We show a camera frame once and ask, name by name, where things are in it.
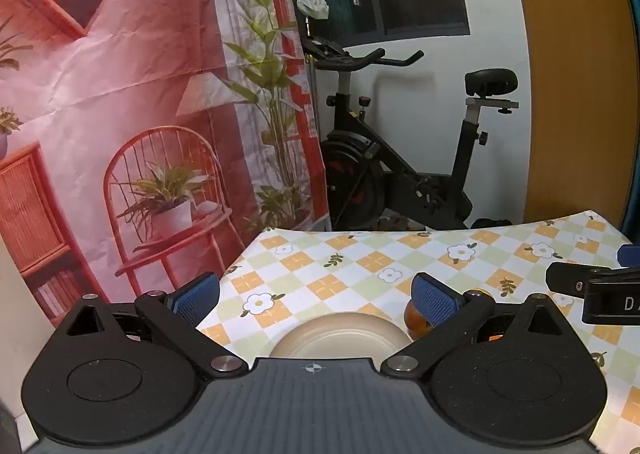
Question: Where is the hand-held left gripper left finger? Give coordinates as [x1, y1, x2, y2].
[59, 272, 249, 381]

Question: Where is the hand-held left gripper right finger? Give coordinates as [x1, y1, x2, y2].
[381, 273, 571, 380]

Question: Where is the orange mandarin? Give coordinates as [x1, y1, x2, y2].
[404, 301, 437, 341]

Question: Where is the beige round plate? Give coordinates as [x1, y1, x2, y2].
[270, 312, 407, 360]

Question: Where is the checkered floral tablecloth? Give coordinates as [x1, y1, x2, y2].
[197, 210, 640, 454]

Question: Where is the black exercise bike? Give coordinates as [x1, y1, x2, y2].
[297, 18, 521, 231]

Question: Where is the wooden door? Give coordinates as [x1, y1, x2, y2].
[505, 0, 632, 225]

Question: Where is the white cloth cap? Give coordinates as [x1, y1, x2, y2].
[296, 0, 331, 20]

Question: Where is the printed wall cloth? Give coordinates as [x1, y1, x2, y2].
[0, 0, 332, 329]

